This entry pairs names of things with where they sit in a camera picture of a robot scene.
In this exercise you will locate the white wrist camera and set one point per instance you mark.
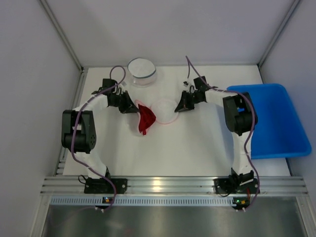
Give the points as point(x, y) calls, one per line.
point(121, 88)
point(188, 86)

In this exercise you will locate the pink trimmed mesh laundry bag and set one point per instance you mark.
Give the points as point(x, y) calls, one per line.
point(163, 109)

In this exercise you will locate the aluminium front rail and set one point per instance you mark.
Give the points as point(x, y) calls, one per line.
point(270, 186)

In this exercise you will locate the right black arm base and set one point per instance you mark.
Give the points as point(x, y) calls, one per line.
point(234, 186)

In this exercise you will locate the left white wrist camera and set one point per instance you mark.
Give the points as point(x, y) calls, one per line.
point(121, 88)

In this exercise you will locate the red bra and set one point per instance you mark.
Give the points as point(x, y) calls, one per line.
point(147, 119)

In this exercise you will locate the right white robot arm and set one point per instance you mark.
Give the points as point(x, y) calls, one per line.
point(240, 119)

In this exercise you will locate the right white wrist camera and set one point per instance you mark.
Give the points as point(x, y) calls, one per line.
point(188, 86)

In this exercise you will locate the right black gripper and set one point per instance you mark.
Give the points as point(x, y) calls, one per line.
point(189, 99)

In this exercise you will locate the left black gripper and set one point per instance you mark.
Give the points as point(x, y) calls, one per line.
point(122, 101)

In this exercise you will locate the left aluminium frame post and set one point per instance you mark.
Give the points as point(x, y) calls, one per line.
point(60, 32)

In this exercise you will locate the aluminium frame post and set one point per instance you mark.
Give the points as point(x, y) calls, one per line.
point(60, 32)
point(280, 29)

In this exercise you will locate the right aluminium frame post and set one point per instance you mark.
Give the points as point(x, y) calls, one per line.
point(280, 29)

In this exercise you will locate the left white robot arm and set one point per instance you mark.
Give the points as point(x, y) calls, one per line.
point(79, 134)

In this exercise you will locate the slotted grey cable duct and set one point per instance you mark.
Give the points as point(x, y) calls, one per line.
point(149, 201)

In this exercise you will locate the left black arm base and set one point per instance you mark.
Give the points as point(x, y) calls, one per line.
point(101, 186)

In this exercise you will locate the blue plastic bin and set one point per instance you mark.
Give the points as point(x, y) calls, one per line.
point(278, 132)

